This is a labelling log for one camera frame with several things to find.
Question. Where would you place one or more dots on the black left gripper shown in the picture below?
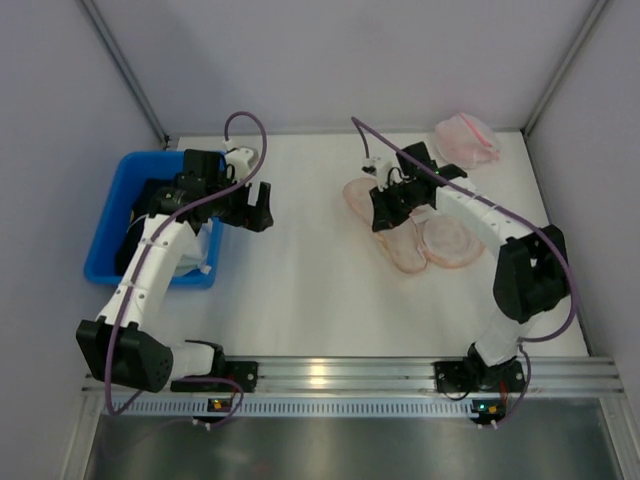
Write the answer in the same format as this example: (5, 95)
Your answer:
(245, 208)

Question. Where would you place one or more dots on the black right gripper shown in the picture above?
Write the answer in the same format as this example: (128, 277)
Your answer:
(388, 206)

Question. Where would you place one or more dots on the floral mesh bra laundry bag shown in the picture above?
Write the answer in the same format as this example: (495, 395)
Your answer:
(429, 237)

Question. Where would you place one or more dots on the black bra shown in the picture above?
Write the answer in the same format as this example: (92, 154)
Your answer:
(138, 213)

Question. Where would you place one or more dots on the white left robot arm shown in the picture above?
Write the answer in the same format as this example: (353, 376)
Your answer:
(116, 345)

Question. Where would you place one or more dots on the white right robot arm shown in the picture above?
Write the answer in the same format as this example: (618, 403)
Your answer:
(531, 277)

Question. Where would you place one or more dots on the pink mesh laundry pouch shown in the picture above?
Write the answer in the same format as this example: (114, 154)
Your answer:
(465, 141)

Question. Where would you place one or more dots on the blue plastic bin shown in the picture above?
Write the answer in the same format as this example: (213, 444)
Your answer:
(110, 210)

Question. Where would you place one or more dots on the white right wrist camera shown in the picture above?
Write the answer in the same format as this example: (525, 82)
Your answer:
(381, 169)

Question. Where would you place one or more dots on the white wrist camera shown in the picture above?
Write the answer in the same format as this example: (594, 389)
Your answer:
(381, 169)
(240, 158)

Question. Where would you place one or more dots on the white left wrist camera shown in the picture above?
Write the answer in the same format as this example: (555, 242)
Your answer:
(240, 158)

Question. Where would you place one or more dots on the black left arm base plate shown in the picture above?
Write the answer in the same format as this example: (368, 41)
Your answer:
(228, 377)

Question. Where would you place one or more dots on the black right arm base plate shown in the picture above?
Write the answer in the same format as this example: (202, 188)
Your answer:
(463, 377)

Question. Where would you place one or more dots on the aluminium mounting rail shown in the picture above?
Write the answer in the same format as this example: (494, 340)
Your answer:
(414, 376)

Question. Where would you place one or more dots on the white slotted cable duct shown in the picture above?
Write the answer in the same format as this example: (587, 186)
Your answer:
(294, 407)

